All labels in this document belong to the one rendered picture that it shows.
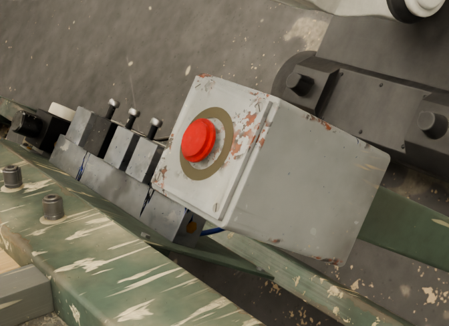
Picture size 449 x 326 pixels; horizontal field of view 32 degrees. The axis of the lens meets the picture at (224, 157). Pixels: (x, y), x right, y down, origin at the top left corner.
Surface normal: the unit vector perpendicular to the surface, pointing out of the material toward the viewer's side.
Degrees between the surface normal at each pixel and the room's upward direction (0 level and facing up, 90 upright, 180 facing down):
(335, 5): 115
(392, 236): 90
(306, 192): 90
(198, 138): 0
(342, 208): 90
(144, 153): 0
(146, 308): 58
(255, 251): 3
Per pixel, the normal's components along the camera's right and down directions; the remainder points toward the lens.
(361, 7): 0.58, 0.27
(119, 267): -0.04, -0.93
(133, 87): -0.70, -0.29
